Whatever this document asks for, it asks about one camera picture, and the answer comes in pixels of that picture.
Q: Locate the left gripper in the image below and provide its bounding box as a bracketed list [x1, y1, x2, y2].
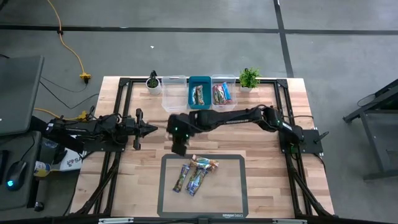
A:
[124, 108, 159, 151]

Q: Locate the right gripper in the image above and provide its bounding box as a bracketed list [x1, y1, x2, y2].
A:
[165, 112, 197, 157]

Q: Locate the blue green granola bar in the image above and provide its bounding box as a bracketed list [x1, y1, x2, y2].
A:
[172, 163, 191, 194]
[192, 167, 210, 187]
[185, 175, 201, 197]

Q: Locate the red blue granola bar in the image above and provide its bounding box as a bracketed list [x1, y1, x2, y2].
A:
[222, 82, 233, 101]
[217, 84, 227, 105]

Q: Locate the clear plastic bin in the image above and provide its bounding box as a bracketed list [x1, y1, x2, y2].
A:
[160, 75, 188, 113]
[210, 74, 238, 112]

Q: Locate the teal plastic bin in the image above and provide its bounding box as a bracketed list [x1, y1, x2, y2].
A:
[187, 75, 213, 110]

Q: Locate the dark plant in white pot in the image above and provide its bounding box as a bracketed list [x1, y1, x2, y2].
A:
[145, 70, 162, 96]

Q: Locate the grey-bordered beige silicone mat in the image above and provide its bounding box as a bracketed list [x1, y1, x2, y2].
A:
[157, 153, 249, 219]

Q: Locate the white printed box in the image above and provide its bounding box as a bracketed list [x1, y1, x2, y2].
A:
[49, 148, 88, 172]

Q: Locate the leafy green plant white pot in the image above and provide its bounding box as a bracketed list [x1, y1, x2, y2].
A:
[238, 67, 261, 93]

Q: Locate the yellow white bottle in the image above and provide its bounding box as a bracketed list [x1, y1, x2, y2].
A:
[33, 160, 52, 178]

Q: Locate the grey monitor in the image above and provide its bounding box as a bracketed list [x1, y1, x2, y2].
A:
[0, 55, 45, 137]

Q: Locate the black mouse with blue light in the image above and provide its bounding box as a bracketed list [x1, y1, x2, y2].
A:
[5, 160, 28, 191]

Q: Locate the dark grey desk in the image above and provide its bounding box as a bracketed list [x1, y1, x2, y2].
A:
[0, 130, 43, 211]

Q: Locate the black keyboard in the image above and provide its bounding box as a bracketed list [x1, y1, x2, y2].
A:
[0, 149, 10, 186]

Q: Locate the black metal table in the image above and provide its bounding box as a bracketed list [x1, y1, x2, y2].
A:
[343, 77, 398, 182]

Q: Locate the short yellow cable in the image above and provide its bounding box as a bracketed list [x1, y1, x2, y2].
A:
[33, 107, 90, 122]

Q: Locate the thin black floor cable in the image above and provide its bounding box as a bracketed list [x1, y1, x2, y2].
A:
[39, 76, 100, 110]

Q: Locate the silver bracket strip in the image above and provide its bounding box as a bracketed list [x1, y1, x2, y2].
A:
[272, 218, 308, 224]
[98, 217, 134, 224]

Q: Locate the long yellow extension cable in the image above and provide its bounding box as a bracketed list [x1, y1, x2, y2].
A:
[46, 0, 86, 75]

